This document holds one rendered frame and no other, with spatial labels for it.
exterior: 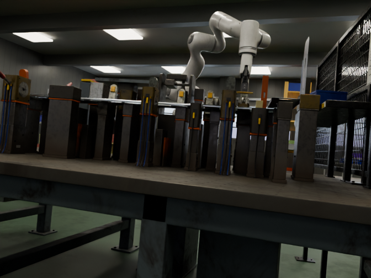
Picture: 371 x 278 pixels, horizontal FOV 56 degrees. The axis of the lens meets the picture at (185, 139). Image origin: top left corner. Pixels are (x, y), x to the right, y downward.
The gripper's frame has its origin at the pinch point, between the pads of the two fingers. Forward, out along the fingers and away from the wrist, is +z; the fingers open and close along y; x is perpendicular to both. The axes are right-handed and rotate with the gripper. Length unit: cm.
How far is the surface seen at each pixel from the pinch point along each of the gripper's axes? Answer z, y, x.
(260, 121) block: 17.5, 24.1, 7.7
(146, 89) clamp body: 7.0, 21.9, -41.4
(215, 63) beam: -185, -698, -86
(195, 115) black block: 16.8, 20.6, -19.4
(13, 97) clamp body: 15, 24, -103
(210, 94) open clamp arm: 1.9, -14.5, -17.7
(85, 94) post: 4, -30, -94
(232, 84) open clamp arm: 2.2, 17.8, -4.9
